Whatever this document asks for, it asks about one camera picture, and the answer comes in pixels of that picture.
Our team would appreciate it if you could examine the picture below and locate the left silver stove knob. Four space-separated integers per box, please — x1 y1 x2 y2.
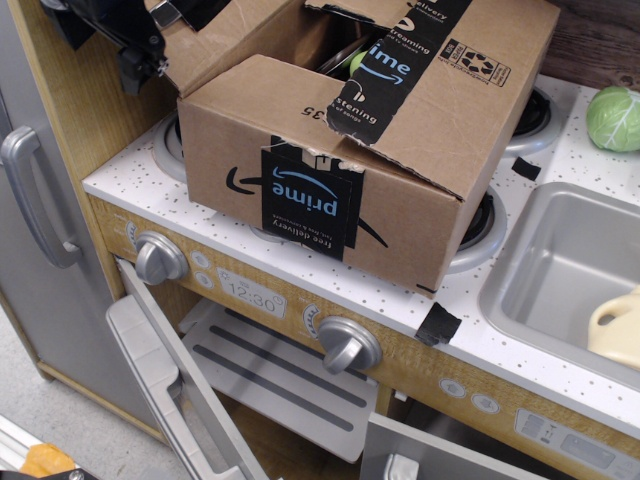
135 231 189 285

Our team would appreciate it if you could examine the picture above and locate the orange object bottom left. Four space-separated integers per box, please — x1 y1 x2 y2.
19 443 76 478

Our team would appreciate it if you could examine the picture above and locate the right silver stove knob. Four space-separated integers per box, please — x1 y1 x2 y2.
318 316 383 374

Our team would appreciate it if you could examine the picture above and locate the grey dishwasher door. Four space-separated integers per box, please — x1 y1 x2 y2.
359 413 538 480

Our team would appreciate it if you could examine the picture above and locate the black tape piece rear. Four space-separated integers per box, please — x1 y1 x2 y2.
511 156 541 181

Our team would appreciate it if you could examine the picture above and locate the green toy cabbage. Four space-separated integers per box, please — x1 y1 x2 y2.
586 86 639 152

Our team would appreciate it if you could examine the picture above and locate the black tape piece front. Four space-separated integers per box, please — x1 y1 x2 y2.
415 302 462 346

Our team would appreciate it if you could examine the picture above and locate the green ball inside box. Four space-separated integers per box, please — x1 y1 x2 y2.
349 50 368 77

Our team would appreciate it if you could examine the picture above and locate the grey fridge door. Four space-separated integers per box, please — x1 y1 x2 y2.
0 74 161 431

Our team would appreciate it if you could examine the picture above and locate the front right stove burner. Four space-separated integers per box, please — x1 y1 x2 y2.
447 187 508 274

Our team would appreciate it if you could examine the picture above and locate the cream toy teapot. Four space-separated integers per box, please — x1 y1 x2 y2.
587 286 639 370

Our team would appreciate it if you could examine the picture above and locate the metal pot lid in box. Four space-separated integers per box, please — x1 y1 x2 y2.
315 36 369 78

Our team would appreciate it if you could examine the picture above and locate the rear right stove burner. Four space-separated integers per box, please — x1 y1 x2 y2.
504 87 562 157

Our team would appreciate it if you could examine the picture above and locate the white oven rack shelf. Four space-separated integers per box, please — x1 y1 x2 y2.
179 300 378 463

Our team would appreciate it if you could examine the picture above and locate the black tape piece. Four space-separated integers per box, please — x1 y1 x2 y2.
415 302 462 346
511 156 541 181

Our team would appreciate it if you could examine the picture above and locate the brown Amazon Prime cardboard box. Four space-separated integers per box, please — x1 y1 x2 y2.
162 1 560 293

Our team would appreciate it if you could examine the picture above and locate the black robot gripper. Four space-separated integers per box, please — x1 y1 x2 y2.
40 0 169 95

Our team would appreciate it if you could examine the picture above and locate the silver stove knob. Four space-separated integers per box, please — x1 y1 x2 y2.
135 231 189 285
318 316 383 374

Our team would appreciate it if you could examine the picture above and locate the grey open oven door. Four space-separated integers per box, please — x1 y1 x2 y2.
106 258 268 479

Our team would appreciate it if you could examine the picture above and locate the grey toy sink basin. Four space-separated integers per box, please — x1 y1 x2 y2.
479 182 639 389

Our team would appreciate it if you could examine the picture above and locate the grey fridge door handle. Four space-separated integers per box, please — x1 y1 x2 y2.
1 126 82 269

